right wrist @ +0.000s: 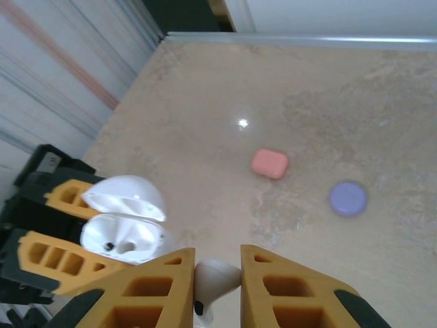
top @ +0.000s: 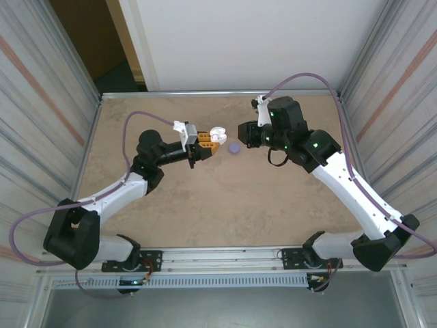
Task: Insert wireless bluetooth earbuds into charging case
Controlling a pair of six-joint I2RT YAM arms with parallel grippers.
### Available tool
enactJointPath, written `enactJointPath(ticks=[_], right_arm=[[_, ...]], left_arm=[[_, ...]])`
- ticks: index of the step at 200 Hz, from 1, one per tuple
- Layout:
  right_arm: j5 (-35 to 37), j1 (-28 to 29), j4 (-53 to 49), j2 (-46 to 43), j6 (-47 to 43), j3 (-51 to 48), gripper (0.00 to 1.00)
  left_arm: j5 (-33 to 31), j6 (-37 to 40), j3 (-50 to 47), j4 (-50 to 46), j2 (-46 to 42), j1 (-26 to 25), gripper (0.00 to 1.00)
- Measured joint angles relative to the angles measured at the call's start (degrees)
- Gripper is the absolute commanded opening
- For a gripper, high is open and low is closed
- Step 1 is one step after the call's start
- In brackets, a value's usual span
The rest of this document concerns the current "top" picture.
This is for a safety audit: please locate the white earbud charging case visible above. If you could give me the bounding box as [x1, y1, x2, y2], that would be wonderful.
[209, 126, 229, 144]

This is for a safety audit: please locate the brown wooden door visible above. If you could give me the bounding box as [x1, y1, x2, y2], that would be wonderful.
[49, 0, 137, 83]

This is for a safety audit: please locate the grey metal sheet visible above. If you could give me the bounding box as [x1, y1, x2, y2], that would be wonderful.
[32, 286, 416, 328]

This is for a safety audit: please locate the aluminium table frame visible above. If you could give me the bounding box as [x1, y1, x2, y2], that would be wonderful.
[61, 89, 383, 247]

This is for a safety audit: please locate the aluminium corner post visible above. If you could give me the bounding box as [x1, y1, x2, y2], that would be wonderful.
[337, 0, 402, 102]
[32, 0, 103, 103]

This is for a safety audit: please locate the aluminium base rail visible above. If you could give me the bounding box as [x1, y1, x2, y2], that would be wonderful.
[36, 248, 409, 274]

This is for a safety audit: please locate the white slotted cable duct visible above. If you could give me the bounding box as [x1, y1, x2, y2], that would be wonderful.
[51, 275, 310, 290]

